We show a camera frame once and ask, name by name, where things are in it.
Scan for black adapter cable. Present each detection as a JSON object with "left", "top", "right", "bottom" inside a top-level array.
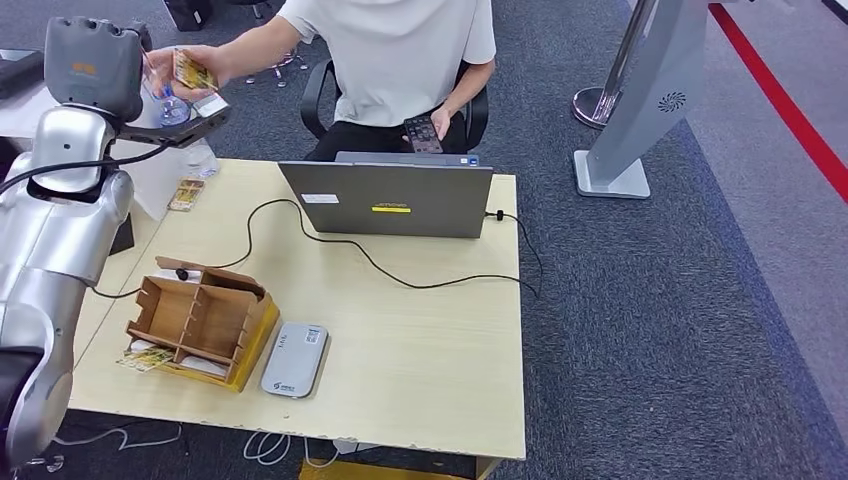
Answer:
[{"left": 89, "top": 284, "right": 144, "bottom": 300}]

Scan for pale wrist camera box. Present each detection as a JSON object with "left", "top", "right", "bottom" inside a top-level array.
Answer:
[{"left": 190, "top": 92, "right": 231, "bottom": 121}]

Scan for brown cardboard organiser box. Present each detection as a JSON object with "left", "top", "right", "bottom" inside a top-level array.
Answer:
[{"left": 125, "top": 256, "right": 281, "bottom": 393}]

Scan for black box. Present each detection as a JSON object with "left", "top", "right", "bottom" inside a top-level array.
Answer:
[{"left": 162, "top": 0, "right": 215, "bottom": 32}]

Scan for white looped cables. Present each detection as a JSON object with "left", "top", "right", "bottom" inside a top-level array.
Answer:
[{"left": 242, "top": 430, "right": 346, "bottom": 468}]

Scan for person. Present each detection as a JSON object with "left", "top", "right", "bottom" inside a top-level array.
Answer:
[{"left": 142, "top": 0, "right": 498, "bottom": 162}]

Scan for chrome stool base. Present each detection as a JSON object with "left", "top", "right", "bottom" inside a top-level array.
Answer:
[{"left": 228, "top": 0, "right": 309, "bottom": 89}]

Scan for black desktop device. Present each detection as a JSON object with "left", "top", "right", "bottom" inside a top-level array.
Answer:
[{"left": 0, "top": 48, "right": 46, "bottom": 101}]

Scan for black office chair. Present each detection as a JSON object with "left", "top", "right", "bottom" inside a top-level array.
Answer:
[{"left": 299, "top": 58, "right": 490, "bottom": 152}]

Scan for chrome stanchion post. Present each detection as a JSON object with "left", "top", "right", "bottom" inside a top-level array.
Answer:
[{"left": 572, "top": 0, "right": 658, "bottom": 129}]

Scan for person's left hand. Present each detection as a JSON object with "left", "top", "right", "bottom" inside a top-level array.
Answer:
[{"left": 429, "top": 107, "right": 453, "bottom": 142}]

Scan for person's right hand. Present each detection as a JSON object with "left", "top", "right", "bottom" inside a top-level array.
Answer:
[{"left": 142, "top": 44, "right": 233, "bottom": 104}]

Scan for yellow board under desk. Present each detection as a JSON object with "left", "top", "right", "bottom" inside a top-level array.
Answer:
[{"left": 298, "top": 458, "right": 478, "bottom": 480}]

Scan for clear plastic water bottle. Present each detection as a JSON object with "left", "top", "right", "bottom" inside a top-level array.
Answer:
[{"left": 142, "top": 79, "right": 220, "bottom": 180}]

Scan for black laptop power cable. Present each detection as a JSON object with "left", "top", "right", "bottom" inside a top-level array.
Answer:
[{"left": 211, "top": 198, "right": 543, "bottom": 299}]

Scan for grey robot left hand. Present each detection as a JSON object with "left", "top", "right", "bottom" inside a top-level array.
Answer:
[{"left": 43, "top": 16, "right": 154, "bottom": 124}]

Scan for white floor cable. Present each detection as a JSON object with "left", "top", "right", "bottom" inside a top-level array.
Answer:
[{"left": 52, "top": 423, "right": 183, "bottom": 452}]

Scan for white cabinet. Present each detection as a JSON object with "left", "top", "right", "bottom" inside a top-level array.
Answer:
[{"left": 0, "top": 82, "right": 187, "bottom": 222}]

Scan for black smartphone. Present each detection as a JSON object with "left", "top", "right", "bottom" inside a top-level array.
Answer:
[{"left": 404, "top": 114, "right": 445, "bottom": 155}]

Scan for grey card reader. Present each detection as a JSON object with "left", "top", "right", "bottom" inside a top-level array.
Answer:
[{"left": 259, "top": 322, "right": 330, "bottom": 400}]

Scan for grey kiosk stand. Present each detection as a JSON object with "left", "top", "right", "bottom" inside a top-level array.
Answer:
[{"left": 574, "top": 0, "right": 712, "bottom": 200}]

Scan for black rounded object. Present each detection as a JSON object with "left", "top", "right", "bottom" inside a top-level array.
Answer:
[{"left": 0, "top": 137, "right": 24, "bottom": 180}]

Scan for grey laptop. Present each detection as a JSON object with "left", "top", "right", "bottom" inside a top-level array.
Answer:
[{"left": 277, "top": 151, "right": 495, "bottom": 240}]

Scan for black power adapter yellow label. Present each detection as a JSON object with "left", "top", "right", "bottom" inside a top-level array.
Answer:
[{"left": 109, "top": 215, "right": 136, "bottom": 256}]

